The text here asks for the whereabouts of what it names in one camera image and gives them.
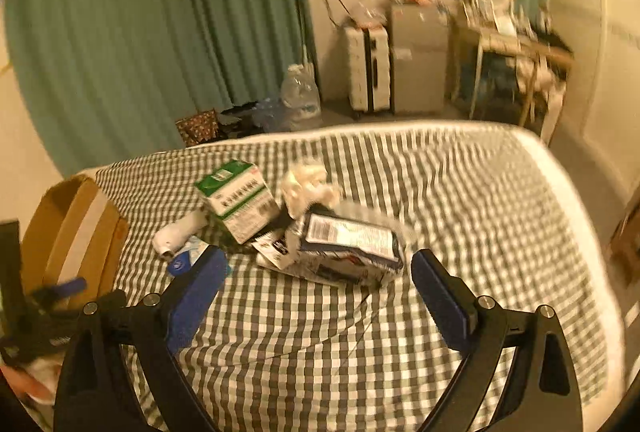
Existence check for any green and white box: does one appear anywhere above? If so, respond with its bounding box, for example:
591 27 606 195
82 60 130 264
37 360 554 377
195 161 281 245

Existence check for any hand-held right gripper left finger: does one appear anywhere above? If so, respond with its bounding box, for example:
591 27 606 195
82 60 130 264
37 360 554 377
52 246 231 432

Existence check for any checked bed sheet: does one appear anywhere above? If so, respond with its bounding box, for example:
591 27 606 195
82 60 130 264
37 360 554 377
75 122 626 432

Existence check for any long green curtain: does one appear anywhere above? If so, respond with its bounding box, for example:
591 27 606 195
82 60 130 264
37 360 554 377
5 0 316 178

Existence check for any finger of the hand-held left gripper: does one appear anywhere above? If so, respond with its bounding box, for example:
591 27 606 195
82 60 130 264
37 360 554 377
29 278 89 309

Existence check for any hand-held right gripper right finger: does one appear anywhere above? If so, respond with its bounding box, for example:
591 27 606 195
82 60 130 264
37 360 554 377
411 248 583 432

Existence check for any white printed paper leaflet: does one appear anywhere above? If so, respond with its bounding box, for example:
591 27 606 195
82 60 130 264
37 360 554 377
255 232 301 270

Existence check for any brown cardboard box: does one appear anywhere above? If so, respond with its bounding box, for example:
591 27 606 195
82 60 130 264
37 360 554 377
20 176 130 313

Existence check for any patterned brown box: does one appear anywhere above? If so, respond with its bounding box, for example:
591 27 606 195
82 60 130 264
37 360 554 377
176 109 221 147

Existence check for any blue and white tube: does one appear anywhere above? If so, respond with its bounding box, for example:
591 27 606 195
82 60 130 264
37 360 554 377
167 242 233 278

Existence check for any grey cabinet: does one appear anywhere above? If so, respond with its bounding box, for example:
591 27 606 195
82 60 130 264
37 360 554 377
389 2 451 115

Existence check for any dark bag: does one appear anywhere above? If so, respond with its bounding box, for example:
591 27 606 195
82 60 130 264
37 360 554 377
220 101 281 133

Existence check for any wooden desk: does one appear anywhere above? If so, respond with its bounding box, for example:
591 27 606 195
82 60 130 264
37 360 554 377
450 19 573 143

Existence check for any clear plastic snack package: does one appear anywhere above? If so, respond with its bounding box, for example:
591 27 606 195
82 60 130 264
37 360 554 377
295 211 405 285

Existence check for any large clear water bottle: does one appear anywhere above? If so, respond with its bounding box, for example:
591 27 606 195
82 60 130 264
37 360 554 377
280 64 322 130

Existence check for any white tissue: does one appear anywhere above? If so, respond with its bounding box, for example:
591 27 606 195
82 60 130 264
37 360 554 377
280 162 341 218

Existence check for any small white bottle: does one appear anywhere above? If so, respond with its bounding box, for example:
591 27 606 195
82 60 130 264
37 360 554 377
152 212 208 258

